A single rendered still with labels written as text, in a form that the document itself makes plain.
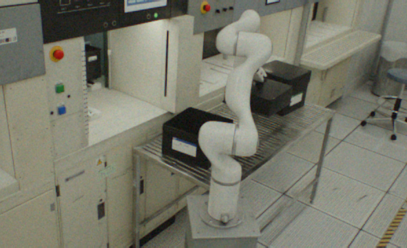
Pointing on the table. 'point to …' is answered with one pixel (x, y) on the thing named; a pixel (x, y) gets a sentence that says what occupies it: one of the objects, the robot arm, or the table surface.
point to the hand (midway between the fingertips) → (259, 82)
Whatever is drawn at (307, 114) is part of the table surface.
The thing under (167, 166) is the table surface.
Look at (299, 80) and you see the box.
